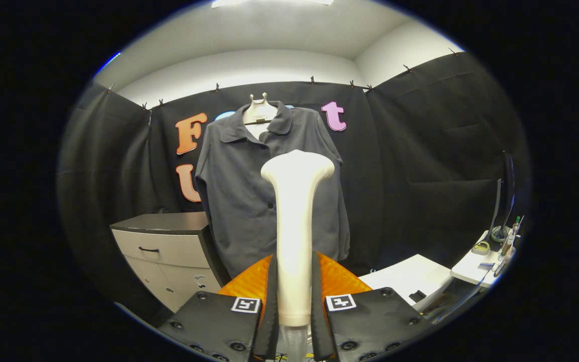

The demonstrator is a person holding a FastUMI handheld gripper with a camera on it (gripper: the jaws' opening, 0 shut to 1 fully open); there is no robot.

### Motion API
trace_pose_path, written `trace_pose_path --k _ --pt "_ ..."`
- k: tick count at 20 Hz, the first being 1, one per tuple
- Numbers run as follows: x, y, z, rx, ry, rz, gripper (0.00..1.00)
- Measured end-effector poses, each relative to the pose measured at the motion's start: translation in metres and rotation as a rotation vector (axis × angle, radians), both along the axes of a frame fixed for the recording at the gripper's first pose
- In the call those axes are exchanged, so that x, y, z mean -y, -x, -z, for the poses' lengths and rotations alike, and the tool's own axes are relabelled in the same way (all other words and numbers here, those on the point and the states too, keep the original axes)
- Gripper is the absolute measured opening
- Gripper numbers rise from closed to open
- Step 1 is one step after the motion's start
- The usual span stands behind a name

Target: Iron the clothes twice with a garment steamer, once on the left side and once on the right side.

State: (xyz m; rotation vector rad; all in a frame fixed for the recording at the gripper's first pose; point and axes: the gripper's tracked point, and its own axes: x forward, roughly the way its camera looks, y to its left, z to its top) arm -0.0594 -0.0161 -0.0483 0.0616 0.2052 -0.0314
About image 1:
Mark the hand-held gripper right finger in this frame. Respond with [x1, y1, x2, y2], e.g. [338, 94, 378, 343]
[311, 252, 433, 361]

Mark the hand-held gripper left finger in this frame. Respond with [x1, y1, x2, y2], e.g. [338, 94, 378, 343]
[156, 255, 280, 361]

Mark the white garment steamer hose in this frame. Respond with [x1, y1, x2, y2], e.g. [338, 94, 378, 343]
[279, 325, 310, 361]

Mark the cream garment steamer head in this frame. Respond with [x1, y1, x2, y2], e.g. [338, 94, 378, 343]
[260, 149, 335, 327]

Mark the dark grey button shirt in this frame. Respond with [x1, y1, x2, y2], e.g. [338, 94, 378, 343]
[195, 101, 350, 279]

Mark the cream clothes hanger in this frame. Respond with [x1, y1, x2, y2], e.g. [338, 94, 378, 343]
[242, 93, 278, 139]

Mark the grey top drawer cabinet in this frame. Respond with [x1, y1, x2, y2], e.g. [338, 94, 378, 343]
[110, 211, 230, 313]

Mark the black backdrop cloth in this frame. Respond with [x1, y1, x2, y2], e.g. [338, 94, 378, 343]
[57, 50, 531, 322]

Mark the row of backdrop clips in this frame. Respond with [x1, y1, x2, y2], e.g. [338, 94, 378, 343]
[108, 48, 458, 109]

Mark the large ceiling light panel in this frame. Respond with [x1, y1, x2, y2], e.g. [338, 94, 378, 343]
[212, 0, 334, 8]

